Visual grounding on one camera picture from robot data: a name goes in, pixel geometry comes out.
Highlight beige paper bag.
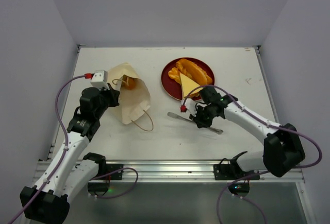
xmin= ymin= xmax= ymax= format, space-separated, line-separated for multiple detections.
xmin=108 ymin=62 xmax=154 ymax=132

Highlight fake hot dog bun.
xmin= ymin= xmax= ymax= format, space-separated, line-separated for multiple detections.
xmin=178 ymin=58 xmax=196 ymax=82

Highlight small round fake bun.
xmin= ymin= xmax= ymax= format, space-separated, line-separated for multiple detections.
xmin=124 ymin=77 xmax=136 ymax=90

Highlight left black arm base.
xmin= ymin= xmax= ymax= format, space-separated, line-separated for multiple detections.
xmin=85 ymin=152 xmax=124 ymax=196

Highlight red round tray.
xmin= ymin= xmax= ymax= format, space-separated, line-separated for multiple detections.
xmin=160 ymin=57 xmax=215 ymax=101

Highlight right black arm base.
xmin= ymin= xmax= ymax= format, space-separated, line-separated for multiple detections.
xmin=213 ymin=151 xmax=260 ymax=197

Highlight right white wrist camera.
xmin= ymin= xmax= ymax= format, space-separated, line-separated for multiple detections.
xmin=180 ymin=98 xmax=196 ymax=116

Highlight braided fake bread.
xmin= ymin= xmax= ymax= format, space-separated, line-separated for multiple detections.
xmin=168 ymin=62 xmax=186 ymax=84
xmin=194 ymin=64 xmax=213 ymax=85

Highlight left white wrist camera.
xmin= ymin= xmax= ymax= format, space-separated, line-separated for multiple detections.
xmin=90 ymin=70 xmax=109 ymax=90

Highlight fake sandwich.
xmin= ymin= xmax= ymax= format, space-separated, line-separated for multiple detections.
xmin=179 ymin=73 xmax=201 ymax=100

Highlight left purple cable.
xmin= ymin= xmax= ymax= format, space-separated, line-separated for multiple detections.
xmin=7 ymin=73 xmax=139 ymax=224

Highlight metal tongs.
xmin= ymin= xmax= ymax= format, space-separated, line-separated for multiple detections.
xmin=167 ymin=112 xmax=223 ymax=135

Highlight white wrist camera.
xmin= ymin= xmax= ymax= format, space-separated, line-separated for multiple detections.
xmin=180 ymin=98 xmax=196 ymax=116
xmin=90 ymin=70 xmax=109 ymax=90

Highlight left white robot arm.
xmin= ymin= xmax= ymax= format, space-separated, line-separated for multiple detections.
xmin=20 ymin=83 xmax=120 ymax=223

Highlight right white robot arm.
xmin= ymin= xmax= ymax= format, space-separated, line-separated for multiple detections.
xmin=180 ymin=85 xmax=305 ymax=179

